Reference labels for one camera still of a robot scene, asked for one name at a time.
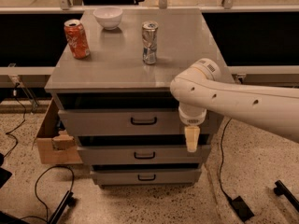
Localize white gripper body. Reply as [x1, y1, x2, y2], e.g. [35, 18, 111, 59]
[178, 103, 206, 126]

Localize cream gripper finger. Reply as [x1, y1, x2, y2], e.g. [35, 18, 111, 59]
[184, 126, 200, 152]

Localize grey top drawer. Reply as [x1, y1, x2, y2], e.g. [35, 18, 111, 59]
[57, 106, 224, 137]

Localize grey drawer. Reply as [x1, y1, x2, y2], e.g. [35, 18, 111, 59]
[78, 145, 211, 165]
[91, 168, 201, 186]
[57, 106, 224, 137]

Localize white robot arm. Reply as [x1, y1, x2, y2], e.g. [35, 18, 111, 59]
[170, 58, 299, 152]

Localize grey bottom drawer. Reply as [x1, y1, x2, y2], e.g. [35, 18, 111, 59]
[91, 168, 201, 186]

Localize grey drawer cabinet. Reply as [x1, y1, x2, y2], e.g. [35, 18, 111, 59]
[44, 7, 237, 189]

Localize grey middle drawer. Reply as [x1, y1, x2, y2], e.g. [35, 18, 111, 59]
[78, 145, 211, 165]

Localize crushed silver can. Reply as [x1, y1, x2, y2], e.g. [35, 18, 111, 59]
[142, 21, 158, 64]

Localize black power adapter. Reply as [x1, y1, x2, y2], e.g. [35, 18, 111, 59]
[230, 196, 254, 222]

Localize black stand foot right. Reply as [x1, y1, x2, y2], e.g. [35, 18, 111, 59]
[274, 180, 299, 212]

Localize black stand foot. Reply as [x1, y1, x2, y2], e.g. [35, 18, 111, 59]
[48, 190, 76, 224]
[274, 180, 299, 212]

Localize white bowl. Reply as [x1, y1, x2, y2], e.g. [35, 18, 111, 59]
[93, 7, 123, 30]

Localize orange soda can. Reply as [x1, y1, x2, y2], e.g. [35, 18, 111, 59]
[64, 19, 90, 59]

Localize cardboard box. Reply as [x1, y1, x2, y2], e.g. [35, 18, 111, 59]
[36, 101, 82, 164]

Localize black stand foot left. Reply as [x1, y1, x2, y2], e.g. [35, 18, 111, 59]
[48, 190, 76, 224]

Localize black cable right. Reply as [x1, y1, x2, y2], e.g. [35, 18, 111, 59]
[217, 118, 234, 201]

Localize black looped floor cable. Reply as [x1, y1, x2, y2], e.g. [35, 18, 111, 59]
[20, 164, 76, 222]

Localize black cable left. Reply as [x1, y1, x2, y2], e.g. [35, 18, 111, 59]
[3, 84, 28, 159]

